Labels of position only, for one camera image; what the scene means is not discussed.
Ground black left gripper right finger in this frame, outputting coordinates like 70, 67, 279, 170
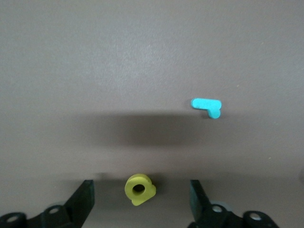
190, 180, 238, 228

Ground teal foam letter r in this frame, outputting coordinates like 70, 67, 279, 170
190, 97, 222, 120

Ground brown table cover mat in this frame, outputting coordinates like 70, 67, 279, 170
0, 0, 304, 228

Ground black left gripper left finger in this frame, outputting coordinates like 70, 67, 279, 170
38, 180, 95, 228

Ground yellow letter d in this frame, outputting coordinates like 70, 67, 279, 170
124, 173, 157, 207

